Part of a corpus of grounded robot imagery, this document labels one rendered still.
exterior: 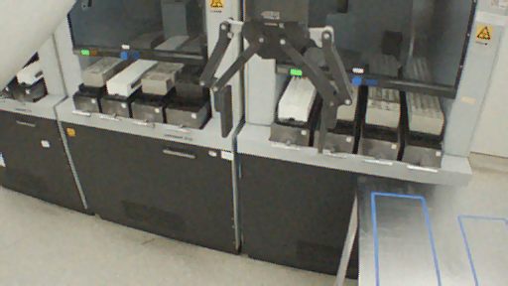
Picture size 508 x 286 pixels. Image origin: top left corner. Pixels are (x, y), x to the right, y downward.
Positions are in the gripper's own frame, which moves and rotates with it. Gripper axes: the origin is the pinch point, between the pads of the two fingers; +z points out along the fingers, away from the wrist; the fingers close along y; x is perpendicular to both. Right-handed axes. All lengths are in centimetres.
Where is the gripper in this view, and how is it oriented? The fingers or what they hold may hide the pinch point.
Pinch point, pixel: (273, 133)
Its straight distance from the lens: 53.5
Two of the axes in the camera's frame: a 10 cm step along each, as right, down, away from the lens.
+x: 2.8, -5.2, 8.1
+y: 9.6, 1.5, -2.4
